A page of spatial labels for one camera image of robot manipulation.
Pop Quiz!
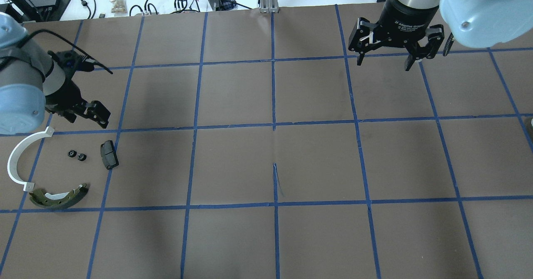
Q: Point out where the white curved plastic part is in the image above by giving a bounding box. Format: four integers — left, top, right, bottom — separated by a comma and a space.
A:
6, 127, 55, 192

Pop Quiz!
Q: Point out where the black brake pad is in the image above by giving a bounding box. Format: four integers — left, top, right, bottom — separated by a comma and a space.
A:
100, 140, 119, 169

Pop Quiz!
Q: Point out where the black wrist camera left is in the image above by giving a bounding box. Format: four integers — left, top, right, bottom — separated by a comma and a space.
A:
47, 50, 114, 74

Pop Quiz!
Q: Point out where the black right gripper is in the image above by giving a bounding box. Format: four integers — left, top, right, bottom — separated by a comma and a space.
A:
348, 0, 445, 72

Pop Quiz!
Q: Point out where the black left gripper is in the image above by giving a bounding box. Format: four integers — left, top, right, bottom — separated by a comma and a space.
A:
45, 69, 111, 129

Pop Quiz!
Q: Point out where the black power adapter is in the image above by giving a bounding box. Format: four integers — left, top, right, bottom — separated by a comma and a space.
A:
32, 0, 71, 15

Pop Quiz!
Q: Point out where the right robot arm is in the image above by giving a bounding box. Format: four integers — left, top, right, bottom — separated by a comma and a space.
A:
348, 0, 532, 71

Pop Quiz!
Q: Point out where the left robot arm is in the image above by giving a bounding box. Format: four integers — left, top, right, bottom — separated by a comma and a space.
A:
0, 13, 111, 135

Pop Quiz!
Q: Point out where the olive brake shoe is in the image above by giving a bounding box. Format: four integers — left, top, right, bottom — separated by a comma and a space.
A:
29, 183, 89, 211

